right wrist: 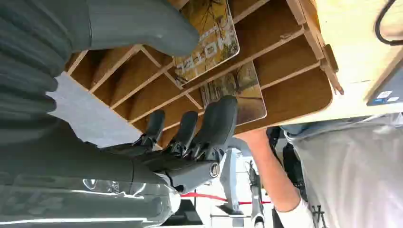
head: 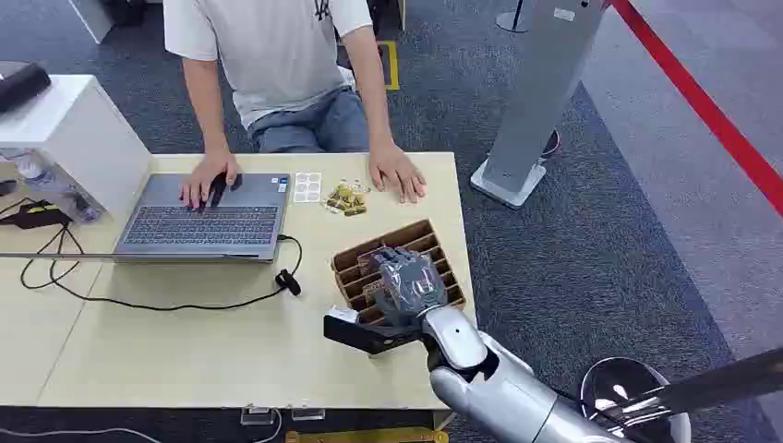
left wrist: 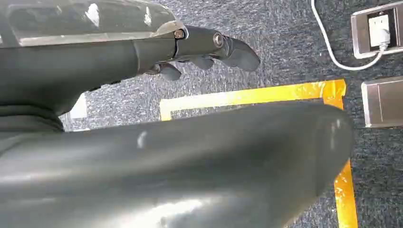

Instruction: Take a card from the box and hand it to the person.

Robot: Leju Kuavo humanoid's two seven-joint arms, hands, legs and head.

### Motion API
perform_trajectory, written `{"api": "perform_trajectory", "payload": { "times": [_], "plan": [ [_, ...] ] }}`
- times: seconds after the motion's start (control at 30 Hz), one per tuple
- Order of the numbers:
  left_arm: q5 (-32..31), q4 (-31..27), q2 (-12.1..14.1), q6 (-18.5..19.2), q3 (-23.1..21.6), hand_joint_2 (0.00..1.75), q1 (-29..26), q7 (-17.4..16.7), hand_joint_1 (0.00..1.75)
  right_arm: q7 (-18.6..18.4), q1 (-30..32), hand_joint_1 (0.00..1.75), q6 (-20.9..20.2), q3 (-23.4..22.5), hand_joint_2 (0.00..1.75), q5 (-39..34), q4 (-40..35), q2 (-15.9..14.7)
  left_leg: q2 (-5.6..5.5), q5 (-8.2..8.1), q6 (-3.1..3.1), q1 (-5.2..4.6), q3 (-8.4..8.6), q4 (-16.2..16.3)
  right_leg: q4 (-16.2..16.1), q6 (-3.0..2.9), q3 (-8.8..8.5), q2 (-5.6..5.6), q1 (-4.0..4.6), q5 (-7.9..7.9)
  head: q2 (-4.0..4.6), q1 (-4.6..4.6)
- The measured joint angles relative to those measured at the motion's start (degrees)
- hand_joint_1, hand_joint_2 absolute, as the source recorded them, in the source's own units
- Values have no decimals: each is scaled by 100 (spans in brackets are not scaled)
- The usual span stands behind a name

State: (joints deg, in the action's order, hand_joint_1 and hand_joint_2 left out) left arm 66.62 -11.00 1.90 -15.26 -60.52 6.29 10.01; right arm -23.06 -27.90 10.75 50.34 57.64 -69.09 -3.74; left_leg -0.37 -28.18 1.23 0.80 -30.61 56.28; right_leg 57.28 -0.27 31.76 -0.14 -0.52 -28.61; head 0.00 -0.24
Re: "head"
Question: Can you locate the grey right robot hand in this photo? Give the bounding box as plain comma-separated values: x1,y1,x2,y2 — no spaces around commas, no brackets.
357,245,451,334

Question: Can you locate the wooden card box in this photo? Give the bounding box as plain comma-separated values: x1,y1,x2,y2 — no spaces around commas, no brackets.
331,219,467,327

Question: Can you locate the bag of yellow small parts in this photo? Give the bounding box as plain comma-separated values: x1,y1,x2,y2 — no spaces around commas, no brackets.
321,180,372,218

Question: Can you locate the person's left hand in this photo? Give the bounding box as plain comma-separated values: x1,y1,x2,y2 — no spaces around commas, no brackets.
367,141,428,206

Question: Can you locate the person's hand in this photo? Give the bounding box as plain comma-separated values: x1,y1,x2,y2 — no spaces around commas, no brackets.
177,150,244,211
367,141,428,206

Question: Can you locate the white sticker sheet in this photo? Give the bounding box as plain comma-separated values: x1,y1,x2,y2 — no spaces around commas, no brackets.
293,172,323,204

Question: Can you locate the yellow metal bar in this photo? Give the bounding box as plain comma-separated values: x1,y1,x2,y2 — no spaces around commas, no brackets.
283,426,451,443

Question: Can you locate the grey laptop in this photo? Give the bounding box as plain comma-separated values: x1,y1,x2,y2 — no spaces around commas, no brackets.
0,172,293,265

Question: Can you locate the grey pillar stand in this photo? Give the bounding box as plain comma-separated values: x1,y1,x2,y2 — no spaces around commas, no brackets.
469,0,613,210

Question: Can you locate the person's right hand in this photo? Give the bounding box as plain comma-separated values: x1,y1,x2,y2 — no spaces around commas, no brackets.
177,150,244,211

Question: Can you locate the person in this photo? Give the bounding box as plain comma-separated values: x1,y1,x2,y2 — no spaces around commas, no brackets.
162,0,428,211

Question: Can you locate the dark grey bar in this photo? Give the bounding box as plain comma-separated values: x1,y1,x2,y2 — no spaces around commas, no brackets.
585,346,783,430

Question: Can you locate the red barrier belt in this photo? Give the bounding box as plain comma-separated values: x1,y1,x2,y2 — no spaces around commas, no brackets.
607,0,783,220

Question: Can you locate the white cabinet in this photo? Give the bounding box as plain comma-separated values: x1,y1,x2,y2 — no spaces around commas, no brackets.
0,74,153,222

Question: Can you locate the clear plastic bottle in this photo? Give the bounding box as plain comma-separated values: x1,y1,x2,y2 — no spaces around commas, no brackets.
5,150,101,223

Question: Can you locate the white furniture panel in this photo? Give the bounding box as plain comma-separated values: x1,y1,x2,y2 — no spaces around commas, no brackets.
66,0,116,45

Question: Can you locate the black case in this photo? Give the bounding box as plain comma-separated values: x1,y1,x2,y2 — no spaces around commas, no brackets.
0,61,54,115

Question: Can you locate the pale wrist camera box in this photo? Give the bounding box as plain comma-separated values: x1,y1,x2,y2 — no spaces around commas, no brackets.
322,305,425,357

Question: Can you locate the yellow floor frame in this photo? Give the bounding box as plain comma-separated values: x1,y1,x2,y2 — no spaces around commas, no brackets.
375,39,402,92

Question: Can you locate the black laptop cable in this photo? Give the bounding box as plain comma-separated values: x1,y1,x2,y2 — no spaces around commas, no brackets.
19,222,305,312

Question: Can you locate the round post base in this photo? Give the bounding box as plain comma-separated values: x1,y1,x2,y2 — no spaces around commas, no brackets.
494,0,535,34

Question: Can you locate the white cable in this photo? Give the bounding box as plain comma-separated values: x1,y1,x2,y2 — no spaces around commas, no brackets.
0,407,284,443

